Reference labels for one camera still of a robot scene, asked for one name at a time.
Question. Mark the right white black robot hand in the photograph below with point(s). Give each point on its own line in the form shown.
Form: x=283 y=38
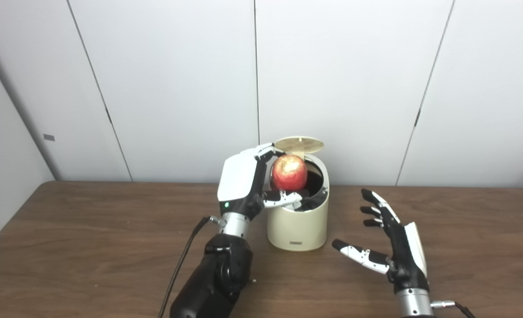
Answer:
x=405 y=260

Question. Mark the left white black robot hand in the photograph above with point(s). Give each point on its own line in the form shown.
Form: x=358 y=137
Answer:
x=239 y=176

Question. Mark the red apple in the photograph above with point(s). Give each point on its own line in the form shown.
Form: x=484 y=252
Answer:
x=289 y=172

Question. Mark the round cream bin lid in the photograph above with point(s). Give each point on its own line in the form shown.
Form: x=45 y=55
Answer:
x=299 y=143

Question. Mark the cream-colored bin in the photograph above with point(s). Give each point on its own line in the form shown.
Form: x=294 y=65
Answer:
x=297 y=227

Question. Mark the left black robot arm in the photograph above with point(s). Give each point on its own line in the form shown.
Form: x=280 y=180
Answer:
x=217 y=274

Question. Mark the small gray wall tag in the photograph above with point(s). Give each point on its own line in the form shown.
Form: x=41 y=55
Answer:
x=49 y=137

